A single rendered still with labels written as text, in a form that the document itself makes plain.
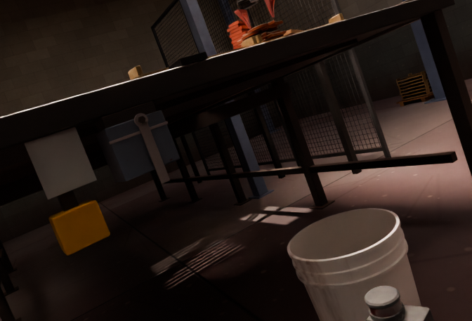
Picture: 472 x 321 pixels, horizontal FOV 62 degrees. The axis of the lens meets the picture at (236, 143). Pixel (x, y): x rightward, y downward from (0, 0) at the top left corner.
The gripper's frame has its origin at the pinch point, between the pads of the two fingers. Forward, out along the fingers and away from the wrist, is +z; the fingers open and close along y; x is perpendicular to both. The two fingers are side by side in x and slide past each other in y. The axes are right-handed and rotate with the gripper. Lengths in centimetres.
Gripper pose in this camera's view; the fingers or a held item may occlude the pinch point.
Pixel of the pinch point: (260, 20)
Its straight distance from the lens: 146.8
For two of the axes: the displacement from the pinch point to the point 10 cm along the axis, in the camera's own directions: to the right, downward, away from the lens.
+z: 3.6, 9.3, 1.0
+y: -8.2, 2.6, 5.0
